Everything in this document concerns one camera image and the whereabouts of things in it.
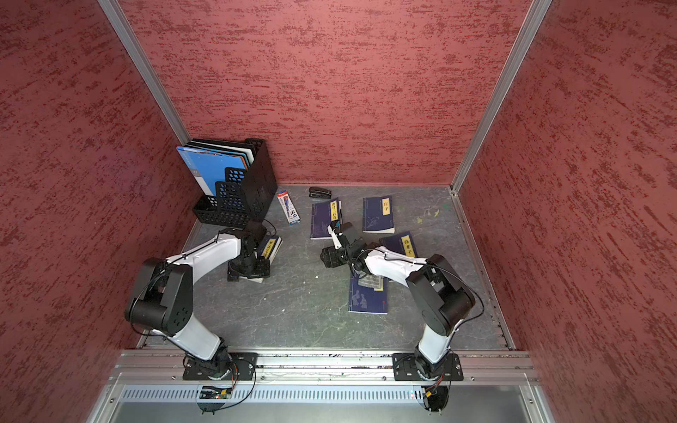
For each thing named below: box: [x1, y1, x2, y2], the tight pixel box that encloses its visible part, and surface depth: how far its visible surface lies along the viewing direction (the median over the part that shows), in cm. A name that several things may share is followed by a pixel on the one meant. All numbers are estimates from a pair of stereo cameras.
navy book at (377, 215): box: [362, 195, 395, 235], surface depth 112 cm
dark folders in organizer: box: [183, 138, 257, 169], surface depth 92 cm
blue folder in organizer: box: [176, 146, 248, 197], surface depth 91 cm
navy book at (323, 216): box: [310, 197, 343, 241], surface depth 111 cm
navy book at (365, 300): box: [348, 271, 389, 315], surface depth 89 cm
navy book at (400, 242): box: [379, 230, 419, 259], surface depth 102 cm
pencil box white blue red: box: [276, 190, 301, 226], surface depth 113 cm
